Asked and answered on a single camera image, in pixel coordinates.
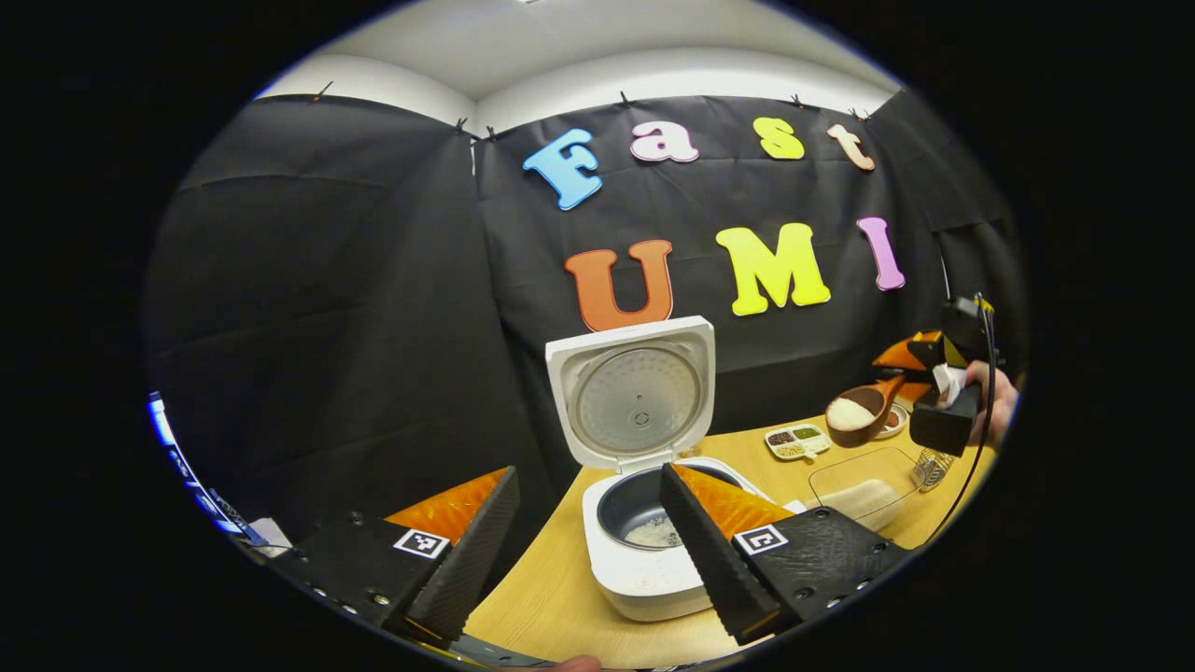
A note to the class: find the white round plate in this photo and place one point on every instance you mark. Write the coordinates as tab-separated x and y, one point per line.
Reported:
896	425

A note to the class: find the white divided grain dish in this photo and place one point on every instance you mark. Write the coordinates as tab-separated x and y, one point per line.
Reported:
798	440

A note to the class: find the white rice spoonful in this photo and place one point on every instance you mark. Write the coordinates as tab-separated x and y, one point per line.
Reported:
850	413

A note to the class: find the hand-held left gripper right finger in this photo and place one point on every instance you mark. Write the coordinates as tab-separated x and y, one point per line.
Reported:
714	551

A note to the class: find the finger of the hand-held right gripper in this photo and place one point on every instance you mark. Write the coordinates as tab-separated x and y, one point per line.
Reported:
917	390
901	355

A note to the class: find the brown wooden spoon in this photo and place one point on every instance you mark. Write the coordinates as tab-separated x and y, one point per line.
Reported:
854	437

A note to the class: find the white rice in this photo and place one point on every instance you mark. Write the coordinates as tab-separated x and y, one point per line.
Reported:
653	534

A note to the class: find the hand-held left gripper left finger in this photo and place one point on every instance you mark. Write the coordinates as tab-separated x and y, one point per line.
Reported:
467	551

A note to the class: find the white rice cooker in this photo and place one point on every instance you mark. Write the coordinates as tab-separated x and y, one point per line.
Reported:
653	579

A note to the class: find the white and blue board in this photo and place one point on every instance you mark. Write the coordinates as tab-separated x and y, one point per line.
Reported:
196	485

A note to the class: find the clear plastic container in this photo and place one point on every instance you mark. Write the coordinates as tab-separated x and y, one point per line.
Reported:
840	471

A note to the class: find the black backdrop cloth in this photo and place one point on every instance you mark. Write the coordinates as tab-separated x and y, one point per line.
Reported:
327	327

